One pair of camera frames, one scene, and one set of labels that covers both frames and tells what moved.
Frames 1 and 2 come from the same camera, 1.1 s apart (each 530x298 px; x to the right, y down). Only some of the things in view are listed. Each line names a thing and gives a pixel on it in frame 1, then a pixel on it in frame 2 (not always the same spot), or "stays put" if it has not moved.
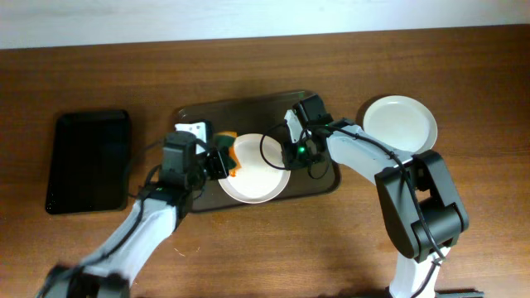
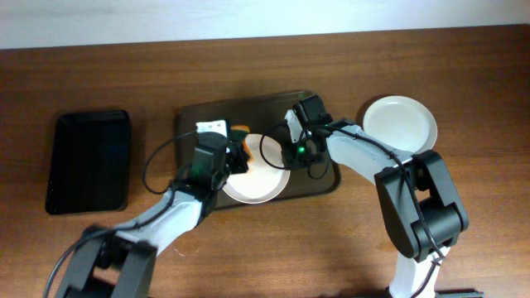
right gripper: [293, 156] stays put
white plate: [402, 123] stays put
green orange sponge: [223, 141] → [238, 133]
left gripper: [218, 164] → [238, 158]
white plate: [263, 175] stays put
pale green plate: [402, 123] stays put
